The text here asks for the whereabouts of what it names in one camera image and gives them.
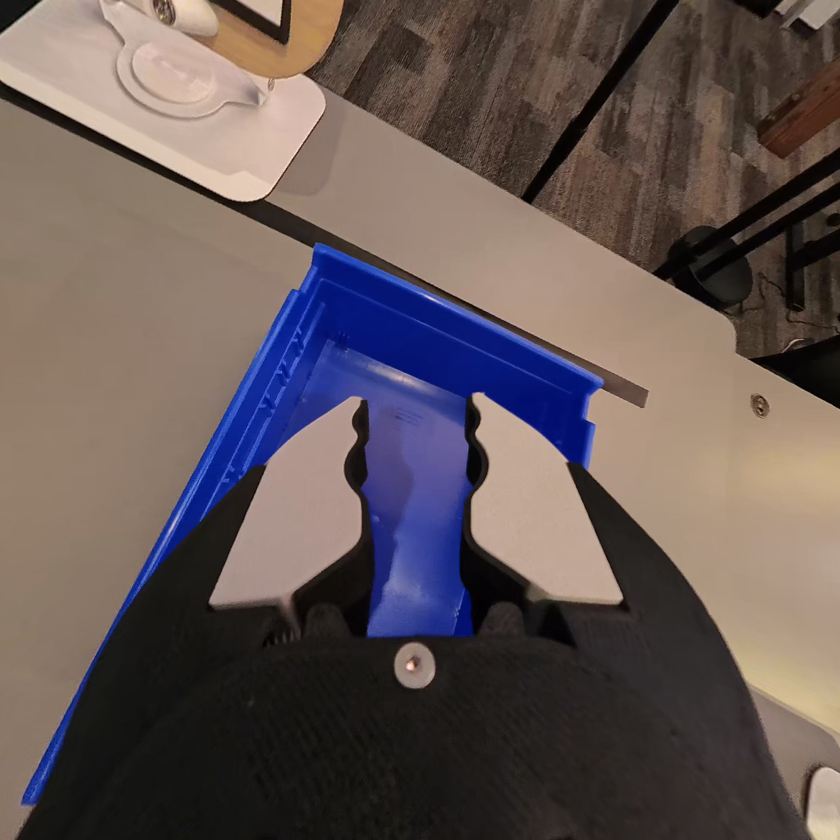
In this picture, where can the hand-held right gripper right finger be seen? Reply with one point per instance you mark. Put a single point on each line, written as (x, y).
(538, 525)

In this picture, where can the printed instruction board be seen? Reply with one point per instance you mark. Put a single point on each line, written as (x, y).
(262, 13)

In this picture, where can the brown wooden post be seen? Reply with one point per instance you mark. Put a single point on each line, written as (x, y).
(800, 118)

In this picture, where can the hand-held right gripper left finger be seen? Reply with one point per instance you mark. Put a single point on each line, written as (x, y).
(295, 525)

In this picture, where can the black easel frame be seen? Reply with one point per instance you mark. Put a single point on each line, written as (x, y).
(712, 269)

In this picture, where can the small black table grommet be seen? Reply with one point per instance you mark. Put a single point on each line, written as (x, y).
(760, 405)

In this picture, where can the blue plastic bin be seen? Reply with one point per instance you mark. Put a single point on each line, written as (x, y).
(426, 341)

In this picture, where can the black office chair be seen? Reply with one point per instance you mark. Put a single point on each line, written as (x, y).
(807, 367)

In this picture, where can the white document stand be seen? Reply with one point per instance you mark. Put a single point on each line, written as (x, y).
(262, 144)

